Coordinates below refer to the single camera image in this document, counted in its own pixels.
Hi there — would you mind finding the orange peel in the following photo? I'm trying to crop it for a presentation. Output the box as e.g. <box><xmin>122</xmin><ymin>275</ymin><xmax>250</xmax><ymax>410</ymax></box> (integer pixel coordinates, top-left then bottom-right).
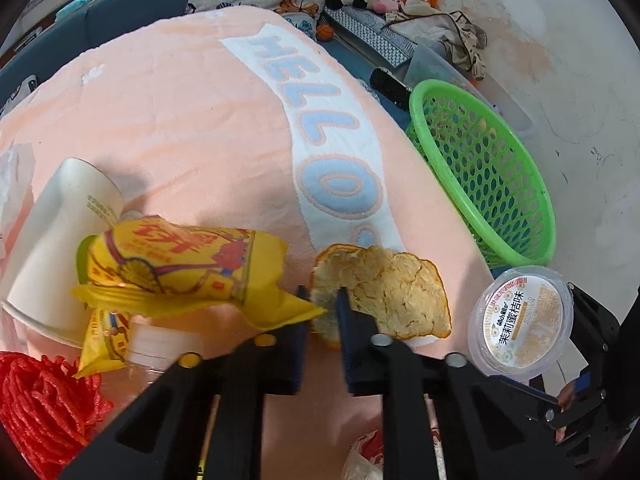
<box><xmin>309</xmin><ymin>244</ymin><xmax>452</xmax><ymax>351</ymax></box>

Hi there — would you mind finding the black flat box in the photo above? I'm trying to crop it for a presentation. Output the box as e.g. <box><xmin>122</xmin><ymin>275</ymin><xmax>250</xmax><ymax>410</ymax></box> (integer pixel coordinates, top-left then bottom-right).
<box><xmin>15</xmin><ymin>27</ymin><xmax>43</xmax><ymax>53</ymax></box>

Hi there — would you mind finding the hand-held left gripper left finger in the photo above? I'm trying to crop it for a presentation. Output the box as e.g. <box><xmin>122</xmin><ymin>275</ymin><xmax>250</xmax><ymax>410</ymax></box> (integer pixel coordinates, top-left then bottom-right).
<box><xmin>60</xmin><ymin>285</ymin><xmax>311</xmax><ymax>480</ymax></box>

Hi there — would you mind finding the small yellow snack packet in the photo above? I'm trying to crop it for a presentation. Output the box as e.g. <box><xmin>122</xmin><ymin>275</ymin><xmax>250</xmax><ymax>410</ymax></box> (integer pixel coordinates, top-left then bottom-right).
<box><xmin>72</xmin><ymin>310</ymin><xmax>133</xmax><ymax>380</ymax></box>

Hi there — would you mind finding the red and white plastic bag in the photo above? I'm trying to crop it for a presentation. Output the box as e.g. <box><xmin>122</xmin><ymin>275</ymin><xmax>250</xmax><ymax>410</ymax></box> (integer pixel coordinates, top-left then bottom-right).
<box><xmin>342</xmin><ymin>427</ymin><xmax>446</xmax><ymax>480</ymax></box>

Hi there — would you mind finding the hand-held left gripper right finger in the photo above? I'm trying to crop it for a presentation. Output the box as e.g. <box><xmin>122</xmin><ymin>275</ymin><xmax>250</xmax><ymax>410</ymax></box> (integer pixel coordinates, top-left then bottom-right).
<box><xmin>336</xmin><ymin>286</ymin><xmax>576</xmax><ymax>480</ymax></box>

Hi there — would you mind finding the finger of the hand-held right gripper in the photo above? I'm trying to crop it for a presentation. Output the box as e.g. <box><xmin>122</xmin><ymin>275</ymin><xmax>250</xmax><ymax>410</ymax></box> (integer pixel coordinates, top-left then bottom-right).
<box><xmin>567</xmin><ymin>283</ymin><xmax>622</xmax><ymax>377</ymax></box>
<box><xmin>492</xmin><ymin>374</ymin><xmax>609</xmax><ymax>432</ymax></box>

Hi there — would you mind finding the yellow snack wrapper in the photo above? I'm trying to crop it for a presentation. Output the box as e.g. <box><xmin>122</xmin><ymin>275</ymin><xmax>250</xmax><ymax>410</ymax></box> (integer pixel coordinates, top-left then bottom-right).
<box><xmin>70</xmin><ymin>216</ymin><xmax>326</xmax><ymax>333</ymax></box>

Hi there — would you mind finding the black cable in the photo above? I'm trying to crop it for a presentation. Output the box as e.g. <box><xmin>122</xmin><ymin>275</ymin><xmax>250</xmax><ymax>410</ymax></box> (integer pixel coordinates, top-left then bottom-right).
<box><xmin>385</xmin><ymin>9</ymin><xmax>468</xmax><ymax>33</ymax></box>

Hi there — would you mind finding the blue padded headboard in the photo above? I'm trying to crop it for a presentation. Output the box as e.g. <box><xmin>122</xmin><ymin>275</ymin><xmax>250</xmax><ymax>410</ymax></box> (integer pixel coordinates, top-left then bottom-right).
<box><xmin>0</xmin><ymin>0</ymin><xmax>201</xmax><ymax>91</ymax></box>

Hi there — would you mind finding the clear plastic bottle white cap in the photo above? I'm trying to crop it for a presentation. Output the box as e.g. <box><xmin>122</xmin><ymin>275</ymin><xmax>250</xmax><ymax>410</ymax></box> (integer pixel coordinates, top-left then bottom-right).
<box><xmin>95</xmin><ymin>321</ymin><xmax>221</xmax><ymax>461</ymax></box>

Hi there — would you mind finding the cream printed cloth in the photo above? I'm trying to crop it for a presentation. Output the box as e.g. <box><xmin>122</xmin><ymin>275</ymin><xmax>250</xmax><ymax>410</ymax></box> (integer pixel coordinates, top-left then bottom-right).
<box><xmin>385</xmin><ymin>10</ymin><xmax>488</xmax><ymax>81</ymax></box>

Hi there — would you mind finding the white paper cup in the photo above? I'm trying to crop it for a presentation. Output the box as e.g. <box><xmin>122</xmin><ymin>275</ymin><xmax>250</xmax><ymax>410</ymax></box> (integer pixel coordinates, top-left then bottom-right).
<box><xmin>2</xmin><ymin>157</ymin><xmax>126</xmax><ymax>348</ymax></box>

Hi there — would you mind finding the teal tissue pack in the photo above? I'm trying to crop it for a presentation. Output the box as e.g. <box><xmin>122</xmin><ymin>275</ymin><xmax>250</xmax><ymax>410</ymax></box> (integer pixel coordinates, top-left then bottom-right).
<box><xmin>57</xmin><ymin>0</ymin><xmax>93</xmax><ymax>18</ymax></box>

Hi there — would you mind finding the red foam fruit net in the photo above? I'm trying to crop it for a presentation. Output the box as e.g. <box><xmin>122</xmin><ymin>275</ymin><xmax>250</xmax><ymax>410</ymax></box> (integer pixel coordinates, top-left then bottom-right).
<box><xmin>0</xmin><ymin>351</ymin><xmax>115</xmax><ymax>478</ymax></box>

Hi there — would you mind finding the pink printed blanket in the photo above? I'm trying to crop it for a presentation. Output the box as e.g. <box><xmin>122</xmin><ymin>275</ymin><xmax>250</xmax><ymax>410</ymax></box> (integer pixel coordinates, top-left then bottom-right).
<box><xmin>0</xmin><ymin>4</ymin><xmax>501</xmax><ymax>480</ymax></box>

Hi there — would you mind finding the clear round jelly cup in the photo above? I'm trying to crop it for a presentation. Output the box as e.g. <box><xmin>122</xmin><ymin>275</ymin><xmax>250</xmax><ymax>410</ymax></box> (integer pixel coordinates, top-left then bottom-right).
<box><xmin>467</xmin><ymin>266</ymin><xmax>576</xmax><ymax>380</ymax></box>

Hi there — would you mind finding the clear plastic storage box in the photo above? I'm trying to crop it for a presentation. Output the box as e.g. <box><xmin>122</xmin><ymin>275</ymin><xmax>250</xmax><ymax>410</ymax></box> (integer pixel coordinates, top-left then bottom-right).
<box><xmin>402</xmin><ymin>42</ymin><xmax>536</xmax><ymax>141</ymax></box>

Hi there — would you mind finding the grey patterned mat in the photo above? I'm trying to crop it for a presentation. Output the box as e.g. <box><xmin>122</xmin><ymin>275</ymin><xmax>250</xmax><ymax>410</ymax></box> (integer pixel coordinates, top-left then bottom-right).
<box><xmin>322</xmin><ymin>7</ymin><xmax>416</xmax><ymax>68</ymax></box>

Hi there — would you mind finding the green plastic basket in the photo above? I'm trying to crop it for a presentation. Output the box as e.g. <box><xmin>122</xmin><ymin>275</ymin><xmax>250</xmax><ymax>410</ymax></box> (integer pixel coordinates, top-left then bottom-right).
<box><xmin>408</xmin><ymin>79</ymin><xmax>557</xmax><ymax>268</ymax></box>

